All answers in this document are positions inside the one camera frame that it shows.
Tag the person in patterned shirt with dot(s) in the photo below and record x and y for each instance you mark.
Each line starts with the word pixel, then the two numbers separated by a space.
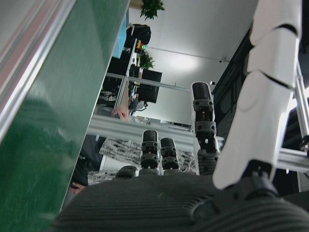
pixel 120 149

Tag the black office monitor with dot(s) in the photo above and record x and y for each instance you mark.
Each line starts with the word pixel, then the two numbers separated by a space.
pixel 150 84

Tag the aluminium cell frame post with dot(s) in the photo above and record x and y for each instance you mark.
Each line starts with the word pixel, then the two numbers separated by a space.
pixel 301 96

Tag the green table surface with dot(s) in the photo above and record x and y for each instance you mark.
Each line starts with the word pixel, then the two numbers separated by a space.
pixel 60 96

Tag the green potted plant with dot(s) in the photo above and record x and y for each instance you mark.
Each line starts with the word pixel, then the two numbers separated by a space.
pixel 146 60
pixel 152 8

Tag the aluminium frame beam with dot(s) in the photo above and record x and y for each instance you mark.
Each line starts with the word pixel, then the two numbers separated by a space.
pixel 135 128

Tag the right robot hand white grey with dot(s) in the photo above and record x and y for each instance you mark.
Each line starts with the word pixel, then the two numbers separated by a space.
pixel 149 203

